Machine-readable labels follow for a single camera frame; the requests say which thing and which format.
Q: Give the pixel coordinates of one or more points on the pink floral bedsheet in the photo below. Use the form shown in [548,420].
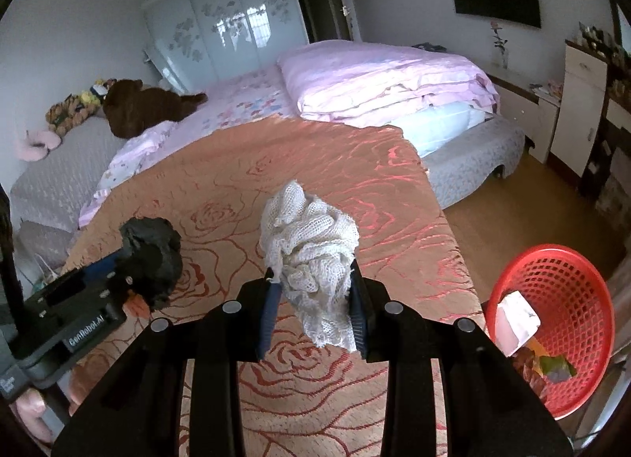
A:
[236,102]

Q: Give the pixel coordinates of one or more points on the green wrapper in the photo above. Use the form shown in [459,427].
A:
[557,368]

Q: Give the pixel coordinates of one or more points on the yellow brown braided plush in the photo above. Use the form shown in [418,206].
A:
[69,114]

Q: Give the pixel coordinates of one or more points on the dark framed dresser mirror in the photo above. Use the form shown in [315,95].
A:
[622,28]

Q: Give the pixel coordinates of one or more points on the white paper sheet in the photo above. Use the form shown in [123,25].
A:
[515,324]

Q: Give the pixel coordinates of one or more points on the orange rose-patterned blanket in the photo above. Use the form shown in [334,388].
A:
[246,180]

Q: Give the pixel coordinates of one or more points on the orange brown wrapper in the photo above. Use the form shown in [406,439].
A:
[530,363]

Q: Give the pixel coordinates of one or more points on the brown plush toy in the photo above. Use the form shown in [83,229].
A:
[143,106]

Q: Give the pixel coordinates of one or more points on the light blue folded quilt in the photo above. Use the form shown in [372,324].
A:
[443,129]

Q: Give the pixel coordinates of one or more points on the small colourful plush toy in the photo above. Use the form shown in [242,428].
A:
[101,89]

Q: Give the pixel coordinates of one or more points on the row of cosmetic bottles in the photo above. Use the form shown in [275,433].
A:
[599,42]

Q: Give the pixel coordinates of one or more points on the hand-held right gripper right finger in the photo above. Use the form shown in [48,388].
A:
[359,314]

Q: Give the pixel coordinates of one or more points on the pink folded duvet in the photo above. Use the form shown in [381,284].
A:
[374,77]

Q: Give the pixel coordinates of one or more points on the white floral glass wardrobe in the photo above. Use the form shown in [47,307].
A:
[222,28]

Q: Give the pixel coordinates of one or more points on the dark wood vanity desk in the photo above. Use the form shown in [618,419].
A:
[618,141]

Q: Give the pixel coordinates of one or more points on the small pink packets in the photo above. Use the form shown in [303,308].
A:
[547,91]

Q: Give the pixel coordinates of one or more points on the dark folded cloth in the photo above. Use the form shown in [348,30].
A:
[429,47]

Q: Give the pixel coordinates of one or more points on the grey upholstered bed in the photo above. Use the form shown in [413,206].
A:
[473,161]

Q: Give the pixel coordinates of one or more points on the pink neck pillow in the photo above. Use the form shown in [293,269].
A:
[37,146]

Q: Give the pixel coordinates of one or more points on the tall cream cabinet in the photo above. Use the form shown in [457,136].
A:
[579,106]

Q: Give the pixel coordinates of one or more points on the red plastic basket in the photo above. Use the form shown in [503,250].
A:
[581,289]

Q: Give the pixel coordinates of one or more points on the white foam mesh net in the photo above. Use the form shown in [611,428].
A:
[310,250]

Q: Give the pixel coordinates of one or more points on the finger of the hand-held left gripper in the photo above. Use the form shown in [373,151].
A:
[106,263]
[129,284]

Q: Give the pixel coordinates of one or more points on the pink flower in vase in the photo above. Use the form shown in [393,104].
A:
[500,42]

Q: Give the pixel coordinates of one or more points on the low cream television cabinet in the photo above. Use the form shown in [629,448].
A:
[522,116]

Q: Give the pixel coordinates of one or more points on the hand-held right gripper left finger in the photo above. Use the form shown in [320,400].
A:
[268,314]

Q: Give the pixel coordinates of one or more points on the black plastic bag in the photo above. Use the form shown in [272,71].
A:
[153,259]

